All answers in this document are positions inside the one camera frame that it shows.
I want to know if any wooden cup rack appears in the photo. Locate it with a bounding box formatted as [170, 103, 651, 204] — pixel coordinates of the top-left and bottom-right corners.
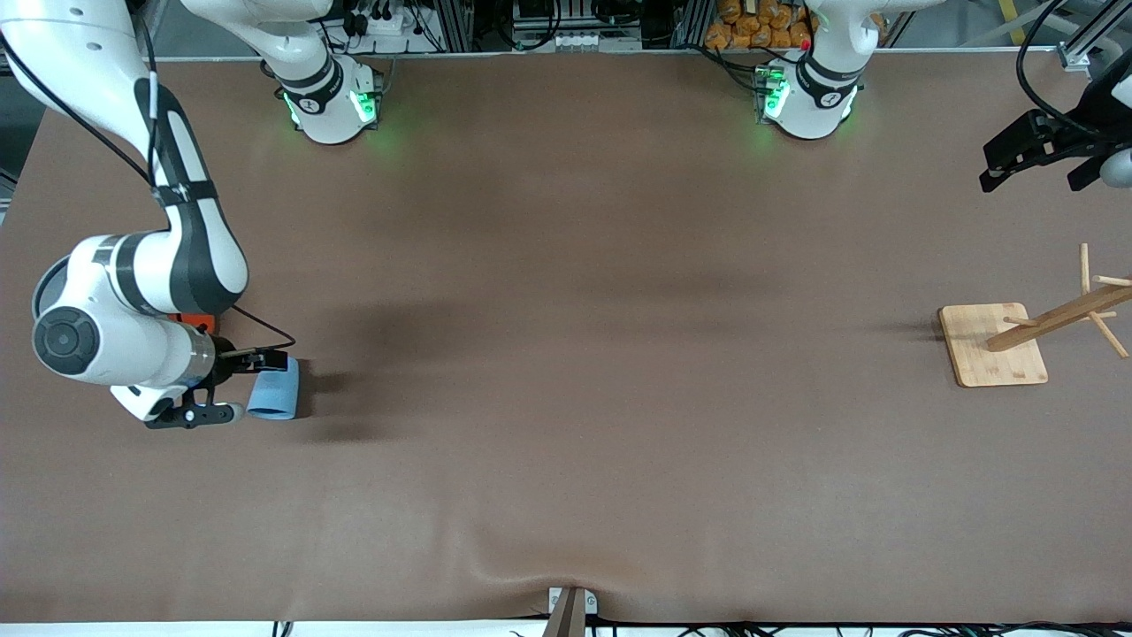
[938, 243, 1132, 388]

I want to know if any black equipment box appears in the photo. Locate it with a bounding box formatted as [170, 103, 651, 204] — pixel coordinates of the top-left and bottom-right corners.
[513, 0, 620, 32]

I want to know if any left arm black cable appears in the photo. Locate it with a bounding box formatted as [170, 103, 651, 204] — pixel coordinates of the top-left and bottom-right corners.
[1014, 0, 1103, 139]

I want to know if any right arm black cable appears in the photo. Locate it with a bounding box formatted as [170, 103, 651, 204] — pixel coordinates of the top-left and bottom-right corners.
[0, 0, 297, 355]

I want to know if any grey bracket with brown post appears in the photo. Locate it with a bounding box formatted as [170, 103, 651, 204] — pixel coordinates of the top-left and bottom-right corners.
[541, 586, 599, 637]

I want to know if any aluminium frame profile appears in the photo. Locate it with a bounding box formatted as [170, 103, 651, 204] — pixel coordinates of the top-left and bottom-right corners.
[1057, 0, 1132, 72]
[433, 0, 475, 52]
[672, 0, 714, 50]

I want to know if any white power strip with plugs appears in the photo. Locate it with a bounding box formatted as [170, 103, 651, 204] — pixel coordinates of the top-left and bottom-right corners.
[340, 0, 427, 42]

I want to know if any light blue plastic cup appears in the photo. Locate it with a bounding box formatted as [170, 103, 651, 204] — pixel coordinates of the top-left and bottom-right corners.
[247, 357, 301, 421]

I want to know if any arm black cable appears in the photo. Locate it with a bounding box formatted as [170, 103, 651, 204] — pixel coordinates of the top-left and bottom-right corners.
[1014, 0, 1103, 139]
[0, 0, 297, 355]

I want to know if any pile of orange round items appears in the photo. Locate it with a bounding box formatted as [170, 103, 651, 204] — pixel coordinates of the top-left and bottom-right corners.
[705, 0, 815, 50]

